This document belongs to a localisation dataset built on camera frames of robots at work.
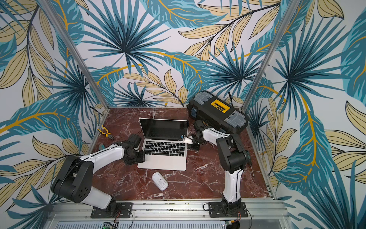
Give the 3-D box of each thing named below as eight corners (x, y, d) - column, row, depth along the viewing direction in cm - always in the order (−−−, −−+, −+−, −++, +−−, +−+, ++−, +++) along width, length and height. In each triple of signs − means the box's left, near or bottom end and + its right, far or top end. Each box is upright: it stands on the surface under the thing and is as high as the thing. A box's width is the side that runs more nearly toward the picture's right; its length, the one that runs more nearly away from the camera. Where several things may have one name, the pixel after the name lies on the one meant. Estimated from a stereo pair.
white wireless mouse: (162, 193, 81) (161, 192, 79) (150, 177, 86) (150, 175, 84) (170, 186, 83) (169, 185, 81) (158, 171, 89) (158, 169, 87)
